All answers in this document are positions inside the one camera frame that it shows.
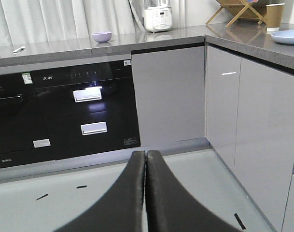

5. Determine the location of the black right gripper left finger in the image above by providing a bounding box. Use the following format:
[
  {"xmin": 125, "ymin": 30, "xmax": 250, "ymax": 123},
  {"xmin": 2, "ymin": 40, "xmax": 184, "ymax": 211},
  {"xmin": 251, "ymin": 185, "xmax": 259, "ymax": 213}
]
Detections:
[{"xmin": 57, "ymin": 151, "xmax": 145, "ymax": 232}]

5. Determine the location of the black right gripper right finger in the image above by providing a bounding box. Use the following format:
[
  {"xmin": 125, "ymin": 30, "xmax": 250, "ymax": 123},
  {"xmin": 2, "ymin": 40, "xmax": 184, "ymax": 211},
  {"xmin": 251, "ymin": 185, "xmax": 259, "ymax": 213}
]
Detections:
[{"xmin": 146, "ymin": 150, "xmax": 242, "ymax": 232}]

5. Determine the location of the purple plastic bowl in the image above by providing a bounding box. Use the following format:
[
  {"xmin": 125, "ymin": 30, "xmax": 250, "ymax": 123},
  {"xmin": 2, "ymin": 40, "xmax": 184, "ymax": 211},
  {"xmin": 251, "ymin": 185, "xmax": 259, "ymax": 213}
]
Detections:
[{"xmin": 91, "ymin": 31, "xmax": 112, "ymax": 43}]

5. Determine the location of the pale green plastic spoon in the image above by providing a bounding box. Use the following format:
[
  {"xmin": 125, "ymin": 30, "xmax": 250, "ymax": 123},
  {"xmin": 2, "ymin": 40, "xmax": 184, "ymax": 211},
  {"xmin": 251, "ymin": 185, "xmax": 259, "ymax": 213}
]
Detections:
[{"xmin": 13, "ymin": 46, "xmax": 25, "ymax": 53}]

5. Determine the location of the light blue plate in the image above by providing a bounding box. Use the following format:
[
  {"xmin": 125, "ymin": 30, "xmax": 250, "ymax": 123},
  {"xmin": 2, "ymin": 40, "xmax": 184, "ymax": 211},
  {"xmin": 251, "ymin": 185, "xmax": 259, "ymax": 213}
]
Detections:
[{"xmin": 271, "ymin": 30, "xmax": 294, "ymax": 45}]

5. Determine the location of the brown paper cup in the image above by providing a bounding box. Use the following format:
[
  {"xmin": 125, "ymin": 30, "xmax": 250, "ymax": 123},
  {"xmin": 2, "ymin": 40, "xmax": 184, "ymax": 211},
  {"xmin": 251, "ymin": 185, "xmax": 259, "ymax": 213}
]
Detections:
[{"xmin": 266, "ymin": 3, "xmax": 285, "ymax": 31}]

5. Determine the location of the black tape strip right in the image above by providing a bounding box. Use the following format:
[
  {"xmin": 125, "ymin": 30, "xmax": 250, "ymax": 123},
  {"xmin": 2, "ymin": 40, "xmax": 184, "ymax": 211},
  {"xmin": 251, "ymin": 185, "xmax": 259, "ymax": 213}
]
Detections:
[{"xmin": 234, "ymin": 213, "xmax": 246, "ymax": 230}]

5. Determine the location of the black drawer sterilizer cabinet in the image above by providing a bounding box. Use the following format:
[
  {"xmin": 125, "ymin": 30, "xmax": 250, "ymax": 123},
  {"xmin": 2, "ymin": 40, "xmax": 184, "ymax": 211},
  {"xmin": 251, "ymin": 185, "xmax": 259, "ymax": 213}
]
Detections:
[{"xmin": 31, "ymin": 60, "xmax": 140, "ymax": 160}]

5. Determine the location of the grey corner cabinet door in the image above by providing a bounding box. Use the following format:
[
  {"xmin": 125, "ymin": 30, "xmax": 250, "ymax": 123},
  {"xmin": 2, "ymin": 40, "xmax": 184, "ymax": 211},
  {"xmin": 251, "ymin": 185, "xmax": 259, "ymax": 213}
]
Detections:
[{"xmin": 132, "ymin": 46, "xmax": 205, "ymax": 146}]

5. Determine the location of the grey cabinet door right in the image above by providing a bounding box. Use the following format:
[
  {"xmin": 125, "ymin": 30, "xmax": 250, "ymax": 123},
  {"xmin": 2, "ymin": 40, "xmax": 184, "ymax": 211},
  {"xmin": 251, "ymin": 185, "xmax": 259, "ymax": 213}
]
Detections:
[{"xmin": 234, "ymin": 59, "xmax": 294, "ymax": 231}]

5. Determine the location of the black built-in dishwasher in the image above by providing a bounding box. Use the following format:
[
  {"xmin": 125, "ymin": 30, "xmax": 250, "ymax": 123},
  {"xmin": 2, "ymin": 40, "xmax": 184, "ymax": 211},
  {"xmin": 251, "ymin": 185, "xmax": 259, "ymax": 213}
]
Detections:
[{"xmin": 0, "ymin": 72, "xmax": 54, "ymax": 169}]

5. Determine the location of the wooden dish rack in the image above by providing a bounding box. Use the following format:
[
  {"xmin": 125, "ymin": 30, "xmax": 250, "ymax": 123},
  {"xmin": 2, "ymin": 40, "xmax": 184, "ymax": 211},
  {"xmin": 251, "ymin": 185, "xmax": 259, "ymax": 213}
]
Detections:
[{"xmin": 206, "ymin": 0, "xmax": 267, "ymax": 28}]

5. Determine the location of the white curtain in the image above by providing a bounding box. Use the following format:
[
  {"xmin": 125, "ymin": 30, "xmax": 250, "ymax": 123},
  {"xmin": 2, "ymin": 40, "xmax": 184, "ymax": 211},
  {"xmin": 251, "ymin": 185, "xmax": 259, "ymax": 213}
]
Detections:
[{"xmin": 0, "ymin": 0, "xmax": 220, "ymax": 45}]

